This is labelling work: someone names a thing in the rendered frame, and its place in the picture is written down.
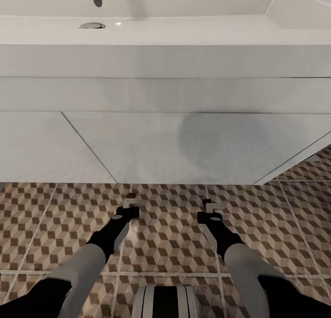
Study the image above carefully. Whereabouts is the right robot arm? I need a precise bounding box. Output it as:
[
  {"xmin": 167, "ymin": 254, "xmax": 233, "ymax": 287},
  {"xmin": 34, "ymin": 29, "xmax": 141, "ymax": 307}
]
[{"xmin": 197, "ymin": 203, "xmax": 331, "ymax": 318}]

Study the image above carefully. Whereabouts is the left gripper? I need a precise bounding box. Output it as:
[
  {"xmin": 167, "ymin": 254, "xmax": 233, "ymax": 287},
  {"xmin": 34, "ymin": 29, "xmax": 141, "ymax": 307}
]
[{"xmin": 116, "ymin": 206, "xmax": 139, "ymax": 220}]

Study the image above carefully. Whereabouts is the robot trunk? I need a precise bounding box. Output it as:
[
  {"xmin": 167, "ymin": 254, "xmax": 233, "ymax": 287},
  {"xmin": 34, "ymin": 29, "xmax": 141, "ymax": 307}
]
[{"xmin": 131, "ymin": 286, "xmax": 200, "ymax": 318}]

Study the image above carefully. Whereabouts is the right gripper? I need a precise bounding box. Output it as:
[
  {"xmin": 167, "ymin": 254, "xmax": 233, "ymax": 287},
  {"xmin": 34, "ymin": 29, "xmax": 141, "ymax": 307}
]
[{"xmin": 197, "ymin": 212, "xmax": 222, "ymax": 224}]

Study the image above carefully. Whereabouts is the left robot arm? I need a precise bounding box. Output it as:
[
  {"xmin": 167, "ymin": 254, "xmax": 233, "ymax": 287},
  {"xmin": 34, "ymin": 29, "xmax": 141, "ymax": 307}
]
[{"xmin": 0, "ymin": 198, "xmax": 143, "ymax": 318}]

